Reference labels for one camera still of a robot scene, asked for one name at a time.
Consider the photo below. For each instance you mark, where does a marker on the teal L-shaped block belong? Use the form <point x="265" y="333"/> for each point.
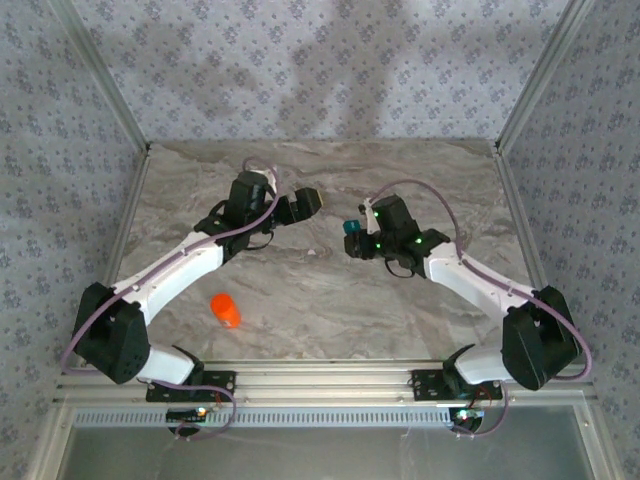
<point x="352" y="226"/>

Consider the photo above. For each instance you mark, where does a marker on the orange pill bottle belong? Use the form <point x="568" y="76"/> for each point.
<point x="226" y="311"/>

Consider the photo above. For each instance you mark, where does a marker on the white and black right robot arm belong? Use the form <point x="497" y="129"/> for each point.
<point x="465" y="280"/>

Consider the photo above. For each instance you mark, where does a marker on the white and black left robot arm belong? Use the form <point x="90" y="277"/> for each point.
<point x="170" y="270"/>

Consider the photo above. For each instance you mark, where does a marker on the grey metal lower panel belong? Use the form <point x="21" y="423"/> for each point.
<point x="320" y="455"/>

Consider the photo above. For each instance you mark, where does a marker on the aluminium table side rail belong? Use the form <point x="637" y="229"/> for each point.
<point x="131" y="200"/>
<point x="514" y="200"/>

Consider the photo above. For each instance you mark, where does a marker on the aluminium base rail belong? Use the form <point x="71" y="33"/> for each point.
<point x="320" y="382"/>

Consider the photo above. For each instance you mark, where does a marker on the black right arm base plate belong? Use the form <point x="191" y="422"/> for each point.
<point x="425" y="387"/>

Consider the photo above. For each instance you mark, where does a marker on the aluminium corner post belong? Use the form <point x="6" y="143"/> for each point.
<point x="541" y="75"/>
<point x="107" y="75"/>

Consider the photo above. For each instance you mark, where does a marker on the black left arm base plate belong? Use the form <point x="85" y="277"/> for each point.
<point x="160" y="392"/>

